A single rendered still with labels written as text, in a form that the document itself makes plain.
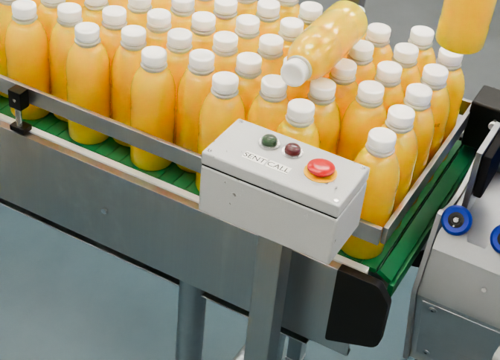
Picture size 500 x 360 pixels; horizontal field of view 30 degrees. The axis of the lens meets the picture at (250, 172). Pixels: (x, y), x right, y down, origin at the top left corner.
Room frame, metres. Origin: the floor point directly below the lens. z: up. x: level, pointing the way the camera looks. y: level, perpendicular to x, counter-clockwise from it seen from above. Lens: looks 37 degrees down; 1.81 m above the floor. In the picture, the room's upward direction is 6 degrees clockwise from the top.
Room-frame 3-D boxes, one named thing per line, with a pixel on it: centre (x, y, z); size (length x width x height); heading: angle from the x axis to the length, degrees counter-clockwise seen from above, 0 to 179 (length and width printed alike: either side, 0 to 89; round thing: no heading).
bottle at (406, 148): (1.14, -0.21, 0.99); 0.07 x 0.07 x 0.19
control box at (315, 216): (0.99, -0.05, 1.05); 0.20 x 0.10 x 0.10; 64
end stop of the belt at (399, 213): (1.20, -0.28, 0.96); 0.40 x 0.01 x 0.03; 154
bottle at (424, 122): (1.20, -0.24, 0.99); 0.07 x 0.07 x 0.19
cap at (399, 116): (1.14, -0.21, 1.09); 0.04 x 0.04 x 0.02
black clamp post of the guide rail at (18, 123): (1.28, 0.39, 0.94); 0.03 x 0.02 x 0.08; 64
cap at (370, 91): (1.20, -0.17, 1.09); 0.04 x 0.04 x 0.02
